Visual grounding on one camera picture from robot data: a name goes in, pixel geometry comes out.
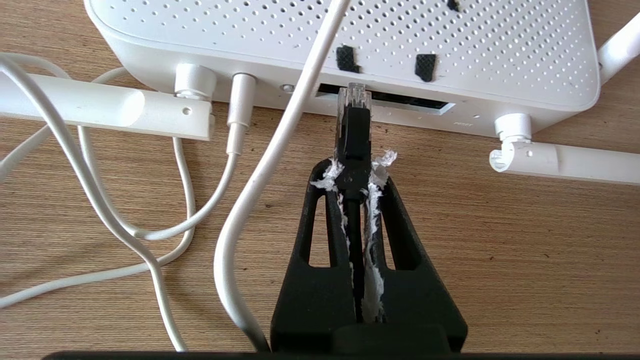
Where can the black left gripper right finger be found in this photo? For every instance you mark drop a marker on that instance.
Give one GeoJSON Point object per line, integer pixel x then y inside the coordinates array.
{"type": "Point", "coordinates": [425, 310]}

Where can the white wifi router with antennas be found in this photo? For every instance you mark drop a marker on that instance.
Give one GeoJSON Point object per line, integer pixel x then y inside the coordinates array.
{"type": "Point", "coordinates": [450, 50]}

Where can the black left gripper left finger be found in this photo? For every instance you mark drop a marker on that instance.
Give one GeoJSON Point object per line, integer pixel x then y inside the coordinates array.
{"type": "Point", "coordinates": [310, 310]}

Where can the small black connector front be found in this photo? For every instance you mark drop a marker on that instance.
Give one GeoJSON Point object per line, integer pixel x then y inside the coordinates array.
{"type": "Point", "coordinates": [354, 130]}

